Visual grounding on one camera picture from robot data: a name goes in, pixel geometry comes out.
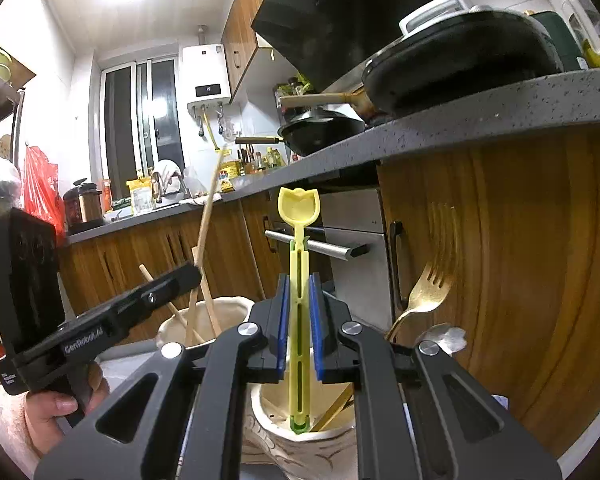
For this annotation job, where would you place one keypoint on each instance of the grey stone countertop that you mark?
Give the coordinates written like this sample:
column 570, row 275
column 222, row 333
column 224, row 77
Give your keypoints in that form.
column 480, row 110

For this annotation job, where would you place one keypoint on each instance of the white water heater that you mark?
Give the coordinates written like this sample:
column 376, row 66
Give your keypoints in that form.
column 206, row 75

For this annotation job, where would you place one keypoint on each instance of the black range hood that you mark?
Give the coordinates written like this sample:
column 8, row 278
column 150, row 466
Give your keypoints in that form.
column 340, row 20

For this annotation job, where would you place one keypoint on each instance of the steel built-in oven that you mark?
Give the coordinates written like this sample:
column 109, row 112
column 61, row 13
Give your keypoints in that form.
column 352, row 215

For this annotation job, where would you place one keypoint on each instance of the yellow green plastic spoon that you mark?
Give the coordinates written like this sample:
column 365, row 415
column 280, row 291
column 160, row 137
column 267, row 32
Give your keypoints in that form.
column 299, row 210

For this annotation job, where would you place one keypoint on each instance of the gold metal fork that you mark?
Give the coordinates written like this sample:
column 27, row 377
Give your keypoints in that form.
column 430, row 280

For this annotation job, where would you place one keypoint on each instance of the electric pressure cooker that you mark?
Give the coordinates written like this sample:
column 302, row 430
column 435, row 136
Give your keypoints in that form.
column 82, row 205

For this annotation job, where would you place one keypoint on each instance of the glass oil dispenser bottle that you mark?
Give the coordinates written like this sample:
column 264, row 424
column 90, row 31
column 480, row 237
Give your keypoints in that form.
column 587, row 25

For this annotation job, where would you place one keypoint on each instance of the cream ceramic utensil holder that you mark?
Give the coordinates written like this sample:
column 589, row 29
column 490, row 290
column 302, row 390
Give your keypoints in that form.
column 220, row 310

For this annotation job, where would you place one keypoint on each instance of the silver metal spoon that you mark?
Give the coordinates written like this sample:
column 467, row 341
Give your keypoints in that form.
column 447, row 337

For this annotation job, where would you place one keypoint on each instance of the yellow food packet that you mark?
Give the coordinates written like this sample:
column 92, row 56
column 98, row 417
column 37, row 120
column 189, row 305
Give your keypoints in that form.
column 141, row 195

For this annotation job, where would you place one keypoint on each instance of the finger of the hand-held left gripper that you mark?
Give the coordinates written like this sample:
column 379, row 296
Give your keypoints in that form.
column 165, row 290

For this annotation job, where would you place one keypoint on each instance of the black wok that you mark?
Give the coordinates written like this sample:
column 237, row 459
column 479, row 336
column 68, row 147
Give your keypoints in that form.
column 320, row 130

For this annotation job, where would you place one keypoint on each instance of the person's left hand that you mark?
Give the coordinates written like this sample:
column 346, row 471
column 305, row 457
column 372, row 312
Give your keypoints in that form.
column 50, row 420

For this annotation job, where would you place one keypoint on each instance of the white cloth on faucet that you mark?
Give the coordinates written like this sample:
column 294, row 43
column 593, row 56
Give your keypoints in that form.
column 167, row 172

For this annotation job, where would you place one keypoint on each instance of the yellow cooking oil bottle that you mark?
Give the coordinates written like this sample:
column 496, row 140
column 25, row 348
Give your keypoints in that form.
column 230, row 175

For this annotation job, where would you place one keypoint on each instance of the wooden wall cabinet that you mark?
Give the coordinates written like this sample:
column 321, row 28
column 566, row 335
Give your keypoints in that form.
column 245, row 35

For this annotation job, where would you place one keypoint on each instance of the white kitchen appliance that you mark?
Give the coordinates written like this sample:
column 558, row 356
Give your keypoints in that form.
column 430, row 12

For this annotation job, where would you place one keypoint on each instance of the red plastic bag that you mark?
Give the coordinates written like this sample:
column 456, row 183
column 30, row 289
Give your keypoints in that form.
column 42, row 190

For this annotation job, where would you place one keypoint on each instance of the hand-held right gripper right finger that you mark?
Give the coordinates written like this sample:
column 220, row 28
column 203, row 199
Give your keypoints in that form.
column 320, row 330

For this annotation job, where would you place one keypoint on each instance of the wooden base cabinet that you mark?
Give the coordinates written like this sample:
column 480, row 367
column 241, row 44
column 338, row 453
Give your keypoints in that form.
column 520, row 270
column 130, row 255

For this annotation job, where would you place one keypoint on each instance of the yellow gas pipe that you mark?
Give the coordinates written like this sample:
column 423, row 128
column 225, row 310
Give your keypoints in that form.
column 211, row 127

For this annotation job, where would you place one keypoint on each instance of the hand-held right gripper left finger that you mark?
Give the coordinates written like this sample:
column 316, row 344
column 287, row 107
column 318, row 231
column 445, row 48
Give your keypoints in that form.
column 277, row 330

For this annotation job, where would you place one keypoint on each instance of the black lidded griddle pan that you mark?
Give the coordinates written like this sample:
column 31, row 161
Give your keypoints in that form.
column 455, row 60

